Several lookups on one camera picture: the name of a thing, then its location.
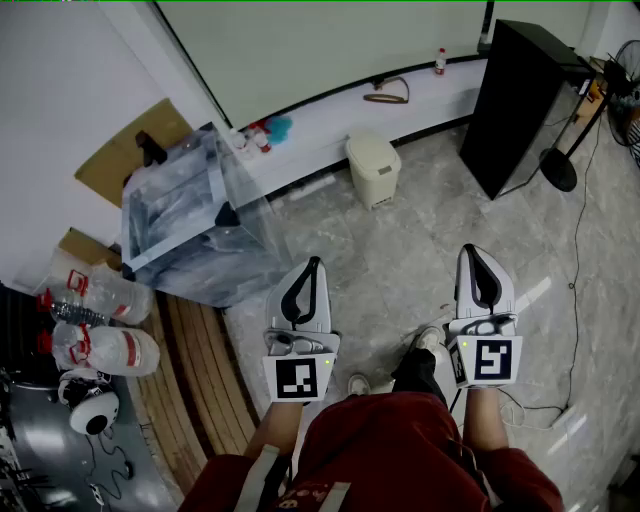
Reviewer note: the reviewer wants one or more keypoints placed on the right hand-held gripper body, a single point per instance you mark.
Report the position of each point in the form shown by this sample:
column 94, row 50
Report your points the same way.
column 492, row 360

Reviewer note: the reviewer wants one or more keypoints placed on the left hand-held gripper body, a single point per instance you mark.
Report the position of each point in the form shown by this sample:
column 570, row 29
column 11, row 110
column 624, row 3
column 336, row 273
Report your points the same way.
column 297, row 377

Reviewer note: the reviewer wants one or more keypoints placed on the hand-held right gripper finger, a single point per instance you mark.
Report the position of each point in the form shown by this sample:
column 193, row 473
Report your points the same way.
column 464, row 295
column 507, row 300

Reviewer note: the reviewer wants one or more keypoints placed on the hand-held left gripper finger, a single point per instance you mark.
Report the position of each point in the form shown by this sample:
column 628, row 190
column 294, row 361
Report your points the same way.
column 322, row 310
column 275, row 312

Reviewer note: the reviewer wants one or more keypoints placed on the cream pedal trash bin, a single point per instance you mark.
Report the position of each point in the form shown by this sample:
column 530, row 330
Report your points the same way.
column 372, row 165

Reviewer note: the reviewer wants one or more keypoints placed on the person's right forearm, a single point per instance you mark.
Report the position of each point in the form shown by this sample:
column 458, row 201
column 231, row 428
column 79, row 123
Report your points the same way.
column 482, row 420

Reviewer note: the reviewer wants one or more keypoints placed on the person's left forearm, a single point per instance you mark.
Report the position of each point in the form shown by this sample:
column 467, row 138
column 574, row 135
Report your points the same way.
column 275, row 430

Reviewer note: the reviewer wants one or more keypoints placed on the person's right white shoe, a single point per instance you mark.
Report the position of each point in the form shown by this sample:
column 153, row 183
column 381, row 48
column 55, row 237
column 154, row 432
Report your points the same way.
column 430, row 337

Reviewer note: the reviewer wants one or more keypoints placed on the person's white shoe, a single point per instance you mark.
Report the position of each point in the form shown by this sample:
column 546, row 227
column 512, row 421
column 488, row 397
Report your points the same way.
column 430, row 337
column 359, row 384

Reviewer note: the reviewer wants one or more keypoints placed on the person's left white shoe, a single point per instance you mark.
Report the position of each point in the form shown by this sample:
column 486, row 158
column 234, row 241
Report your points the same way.
column 359, row 384

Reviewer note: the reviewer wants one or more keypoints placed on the person's right trouser leg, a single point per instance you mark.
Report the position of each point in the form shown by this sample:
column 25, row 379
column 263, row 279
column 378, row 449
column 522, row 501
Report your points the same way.
column 417, row 370

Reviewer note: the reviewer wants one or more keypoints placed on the white power strip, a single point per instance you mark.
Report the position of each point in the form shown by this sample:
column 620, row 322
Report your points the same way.
column 564, row 416

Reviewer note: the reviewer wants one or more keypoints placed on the marble pattern side table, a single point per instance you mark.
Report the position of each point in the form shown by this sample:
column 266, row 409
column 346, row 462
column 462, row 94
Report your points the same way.
column 200, row 260

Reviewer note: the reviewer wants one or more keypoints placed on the wooden slat board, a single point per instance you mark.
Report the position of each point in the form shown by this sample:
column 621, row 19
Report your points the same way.
column 200, row 390

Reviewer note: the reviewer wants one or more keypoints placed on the person's red shirt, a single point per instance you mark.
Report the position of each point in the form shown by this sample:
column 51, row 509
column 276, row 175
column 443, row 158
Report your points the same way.
column 390, row 450

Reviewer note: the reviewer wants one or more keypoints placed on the black standing fan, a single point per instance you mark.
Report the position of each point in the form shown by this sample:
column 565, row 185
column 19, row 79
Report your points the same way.
column 557, row 170

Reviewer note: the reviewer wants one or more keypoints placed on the clear bottle with red cap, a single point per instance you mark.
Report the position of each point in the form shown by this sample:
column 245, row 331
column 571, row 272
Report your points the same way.
column 263, row 143
column 239, row 141

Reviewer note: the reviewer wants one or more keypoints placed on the blue fluffy duster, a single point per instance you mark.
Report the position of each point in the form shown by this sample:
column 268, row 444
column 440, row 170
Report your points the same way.
column 280, row 127

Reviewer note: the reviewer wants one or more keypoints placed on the red and white bottle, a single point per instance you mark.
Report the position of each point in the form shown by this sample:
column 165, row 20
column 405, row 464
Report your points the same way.
column 255, row 126

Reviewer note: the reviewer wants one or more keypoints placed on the tall black cabinet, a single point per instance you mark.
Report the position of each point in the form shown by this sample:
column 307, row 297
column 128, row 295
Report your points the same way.
column 510, row 110

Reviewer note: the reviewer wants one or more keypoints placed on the striped black white cloth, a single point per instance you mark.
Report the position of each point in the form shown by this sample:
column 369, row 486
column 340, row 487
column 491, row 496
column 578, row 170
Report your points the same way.
column 635, row 145

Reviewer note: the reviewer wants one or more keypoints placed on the small brown cardboard box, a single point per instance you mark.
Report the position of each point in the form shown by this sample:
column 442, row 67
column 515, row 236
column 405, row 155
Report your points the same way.
column 85, row 247

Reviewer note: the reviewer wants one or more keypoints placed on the white round headset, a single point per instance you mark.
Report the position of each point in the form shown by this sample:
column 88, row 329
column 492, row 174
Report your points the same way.
column 92, row 405

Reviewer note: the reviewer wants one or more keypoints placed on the white low ledge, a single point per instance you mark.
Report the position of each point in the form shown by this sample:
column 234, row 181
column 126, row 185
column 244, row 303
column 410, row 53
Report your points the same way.
column 425, row 92

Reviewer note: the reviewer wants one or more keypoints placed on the large brown cardboard sheet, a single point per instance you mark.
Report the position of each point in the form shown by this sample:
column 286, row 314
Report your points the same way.
column 115, row 160

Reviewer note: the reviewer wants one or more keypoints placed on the white bottle with red cap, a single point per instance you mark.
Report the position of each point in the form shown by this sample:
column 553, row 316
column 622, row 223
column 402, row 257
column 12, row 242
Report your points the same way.
column 440, row 62

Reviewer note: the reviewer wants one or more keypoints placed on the wooden frame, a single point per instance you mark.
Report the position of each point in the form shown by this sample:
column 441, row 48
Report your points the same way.
column 595, row 90

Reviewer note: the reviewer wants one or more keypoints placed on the large white wall panel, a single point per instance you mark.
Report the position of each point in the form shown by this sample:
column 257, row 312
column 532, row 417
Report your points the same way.
column 325, row 50

